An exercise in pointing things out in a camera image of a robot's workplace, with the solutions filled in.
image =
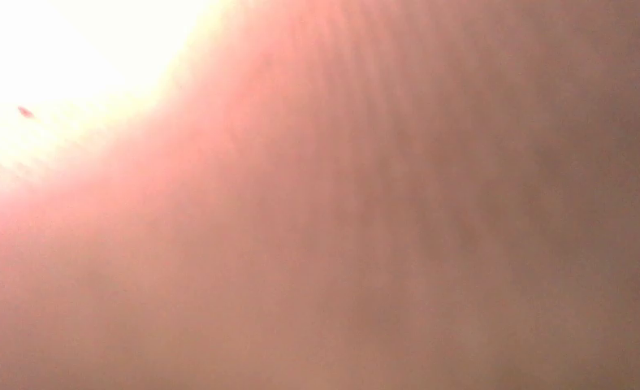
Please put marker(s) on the beige canvas tote bag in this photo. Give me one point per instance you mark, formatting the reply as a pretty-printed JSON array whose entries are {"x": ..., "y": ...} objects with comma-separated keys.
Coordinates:
[{"x": 337, "y": 195}]

